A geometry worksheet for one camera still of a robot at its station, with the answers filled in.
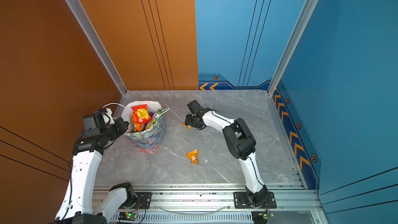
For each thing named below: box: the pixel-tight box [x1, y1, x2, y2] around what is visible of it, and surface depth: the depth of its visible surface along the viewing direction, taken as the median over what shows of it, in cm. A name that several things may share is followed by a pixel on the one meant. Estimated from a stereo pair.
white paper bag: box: [121, 101, 170, 154], surface depth 79 cm
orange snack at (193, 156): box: [186, 148, 200, 165], surface depth 88 cm
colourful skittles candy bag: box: [131, 115, 147, 132], surface depth 79 cm
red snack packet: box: [131, 104, 153, 124], surface depth 81 cm
